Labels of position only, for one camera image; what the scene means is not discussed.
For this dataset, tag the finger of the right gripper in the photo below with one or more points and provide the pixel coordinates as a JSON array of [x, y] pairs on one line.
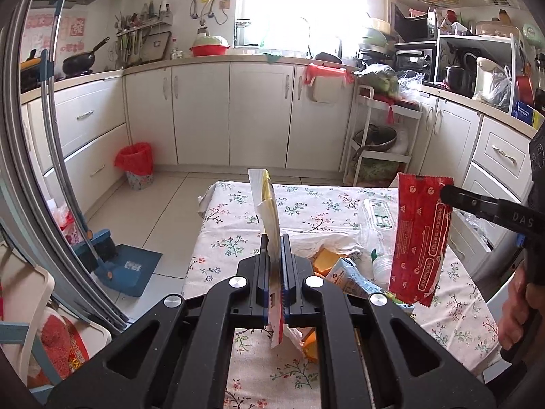
[[509, 215]]

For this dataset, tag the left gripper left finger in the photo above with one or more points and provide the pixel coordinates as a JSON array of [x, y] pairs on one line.
[[256, 270]]

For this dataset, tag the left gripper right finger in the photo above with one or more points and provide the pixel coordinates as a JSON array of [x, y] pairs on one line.
[[295, 270]]

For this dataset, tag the orange peel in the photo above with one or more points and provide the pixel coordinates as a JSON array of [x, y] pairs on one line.
[[323, 261]]

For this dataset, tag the white tissue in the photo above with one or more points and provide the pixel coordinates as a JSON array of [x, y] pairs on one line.
[[308, 245]]

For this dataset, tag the milk carton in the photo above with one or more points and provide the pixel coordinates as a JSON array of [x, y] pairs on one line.
[[346, 275]]

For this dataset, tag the yellow white paper wrapper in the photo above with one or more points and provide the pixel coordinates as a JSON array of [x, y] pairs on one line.
[[266, 208]]

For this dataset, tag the red snack wrapper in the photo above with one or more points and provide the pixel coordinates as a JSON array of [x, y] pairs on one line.
[[423, 225]]

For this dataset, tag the clear plastic bottle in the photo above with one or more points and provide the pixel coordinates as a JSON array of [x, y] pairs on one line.
[[378, 232]]

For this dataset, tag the white kitchen trolley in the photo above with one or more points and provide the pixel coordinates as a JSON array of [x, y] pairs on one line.
[[379, 168]]

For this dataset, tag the red-lined small trash bin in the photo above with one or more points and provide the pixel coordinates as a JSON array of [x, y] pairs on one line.
[[136, 162]]

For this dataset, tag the person's right hand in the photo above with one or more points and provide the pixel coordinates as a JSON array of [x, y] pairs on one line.
[[523, 297]]

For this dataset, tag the floral tablecloth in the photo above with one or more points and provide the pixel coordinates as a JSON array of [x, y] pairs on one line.
[[345, 232]]

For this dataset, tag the blue dustpan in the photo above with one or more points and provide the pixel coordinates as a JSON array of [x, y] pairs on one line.
[[122, 268]]

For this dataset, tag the white electric kettle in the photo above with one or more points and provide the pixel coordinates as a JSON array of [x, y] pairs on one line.
[[492, 84]]

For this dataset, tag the black wok on trolley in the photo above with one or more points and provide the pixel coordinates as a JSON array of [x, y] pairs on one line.
[[378, 138]]

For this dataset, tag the hanging white bin red bag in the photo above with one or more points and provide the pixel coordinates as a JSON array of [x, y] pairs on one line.
[[326, 83]]

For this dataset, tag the black microwave oven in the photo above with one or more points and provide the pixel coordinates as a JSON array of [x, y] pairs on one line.
[[417, 29]]

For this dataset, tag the blue white folding rack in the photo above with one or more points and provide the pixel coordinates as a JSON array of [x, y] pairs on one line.
[[42, 340]]

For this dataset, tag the red bowl with lid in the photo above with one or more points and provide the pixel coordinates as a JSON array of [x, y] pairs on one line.
[[206, 45]]

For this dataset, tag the black frying pan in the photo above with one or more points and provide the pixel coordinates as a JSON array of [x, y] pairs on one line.
[[80, 63]]

